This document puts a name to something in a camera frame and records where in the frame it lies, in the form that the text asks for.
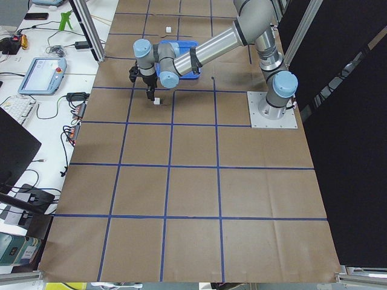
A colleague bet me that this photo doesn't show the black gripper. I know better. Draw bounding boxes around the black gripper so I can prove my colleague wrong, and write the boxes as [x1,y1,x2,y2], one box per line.
[129,62,157,101]

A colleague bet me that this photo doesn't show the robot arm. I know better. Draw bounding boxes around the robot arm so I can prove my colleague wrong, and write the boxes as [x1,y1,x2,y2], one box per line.
[129,0,298,120]

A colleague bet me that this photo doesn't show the blue plastic tray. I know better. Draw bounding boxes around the blue plastic tray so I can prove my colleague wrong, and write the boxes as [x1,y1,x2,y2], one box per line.
[155,40,202,81]

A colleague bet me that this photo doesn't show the black power adapter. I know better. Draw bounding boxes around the black power adapter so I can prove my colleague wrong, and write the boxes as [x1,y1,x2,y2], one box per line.
[74,41,89,50]

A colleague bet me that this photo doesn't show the teach pendant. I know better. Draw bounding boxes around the teach pendant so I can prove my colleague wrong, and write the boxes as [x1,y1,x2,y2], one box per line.
[18,57,67,95]

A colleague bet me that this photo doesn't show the white keyboard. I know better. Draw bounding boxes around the white keyboard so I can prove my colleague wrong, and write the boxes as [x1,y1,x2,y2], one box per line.
[1,95,37,127]

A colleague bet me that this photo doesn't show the black monitor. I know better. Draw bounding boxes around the black monitor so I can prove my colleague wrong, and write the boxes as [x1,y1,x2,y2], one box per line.
[0,109,41,194]

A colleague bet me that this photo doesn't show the aluminium frame post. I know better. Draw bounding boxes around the aluminium frame post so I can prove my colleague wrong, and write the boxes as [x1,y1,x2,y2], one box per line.
[69,0,106,63]

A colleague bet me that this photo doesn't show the green handled grabber tool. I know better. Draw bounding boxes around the green handled grabber tool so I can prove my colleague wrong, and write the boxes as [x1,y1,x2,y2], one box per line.
[58,10,73,31]

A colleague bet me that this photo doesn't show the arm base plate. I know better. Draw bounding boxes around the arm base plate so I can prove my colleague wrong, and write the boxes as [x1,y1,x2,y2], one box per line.
[247,91,298,129]

